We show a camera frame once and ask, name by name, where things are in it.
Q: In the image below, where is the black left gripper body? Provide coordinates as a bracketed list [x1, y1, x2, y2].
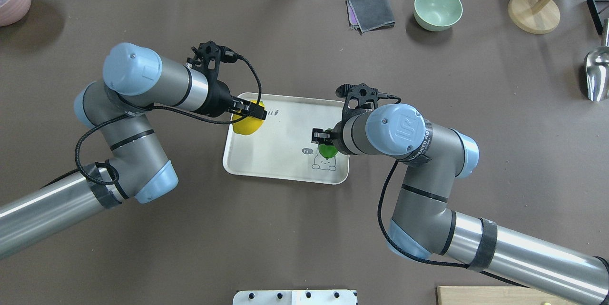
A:
[205, 81, 243, 117]

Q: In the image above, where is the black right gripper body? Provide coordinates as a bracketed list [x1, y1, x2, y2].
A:
[312, 128, 339, 149]

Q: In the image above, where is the green lemon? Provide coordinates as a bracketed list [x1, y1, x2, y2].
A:
[318, 144, 338, 159]

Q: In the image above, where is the yellow lemon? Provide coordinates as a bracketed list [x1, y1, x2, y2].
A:
[233, 117, 265, 135]

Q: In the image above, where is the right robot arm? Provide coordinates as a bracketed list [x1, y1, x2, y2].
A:
[312, 103, 608, 305]

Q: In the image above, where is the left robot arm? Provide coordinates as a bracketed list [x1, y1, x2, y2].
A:
[0, 41, 267, 259]

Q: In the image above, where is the white bunny tray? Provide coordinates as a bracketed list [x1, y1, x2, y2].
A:
[223, 94, 349, 185]

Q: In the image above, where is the folded grey cloth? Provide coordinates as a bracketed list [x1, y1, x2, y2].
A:
[346, 0, 395, 33]

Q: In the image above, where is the mint green bowl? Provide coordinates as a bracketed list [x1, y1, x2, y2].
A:
[413, 0, 463, 32]

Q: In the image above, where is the white control box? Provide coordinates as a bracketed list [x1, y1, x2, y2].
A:
[232, 289, 359, 305]

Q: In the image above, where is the wooden board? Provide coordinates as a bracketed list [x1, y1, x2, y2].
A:
[436, 285, 574, 305]

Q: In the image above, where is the wooden stand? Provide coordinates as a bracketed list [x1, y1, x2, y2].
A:
[508, 0, 560, 35]

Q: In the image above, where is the metal scoop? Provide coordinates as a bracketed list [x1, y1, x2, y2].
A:
[585, 18, 609, 102]

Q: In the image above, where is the black box at edge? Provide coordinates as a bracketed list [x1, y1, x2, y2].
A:
[586, 0, 609, 35]

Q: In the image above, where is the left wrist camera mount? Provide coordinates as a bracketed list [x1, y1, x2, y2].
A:
[187, 41, 241, 83]

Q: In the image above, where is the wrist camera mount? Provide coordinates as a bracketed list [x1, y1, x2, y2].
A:
[335, 83, 402, 124]
[187, 41, 241, 83]

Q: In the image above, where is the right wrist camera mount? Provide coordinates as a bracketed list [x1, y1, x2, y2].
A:
[335, 83, 402, 124]

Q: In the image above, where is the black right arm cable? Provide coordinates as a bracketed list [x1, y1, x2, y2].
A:
[377, 160, 529, 289]

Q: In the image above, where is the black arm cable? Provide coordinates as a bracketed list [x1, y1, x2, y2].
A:
[74, 50, 263, 187]
[377, 160, 529, 289]

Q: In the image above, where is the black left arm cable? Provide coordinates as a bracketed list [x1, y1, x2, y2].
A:
[74, 50, 263, 187]

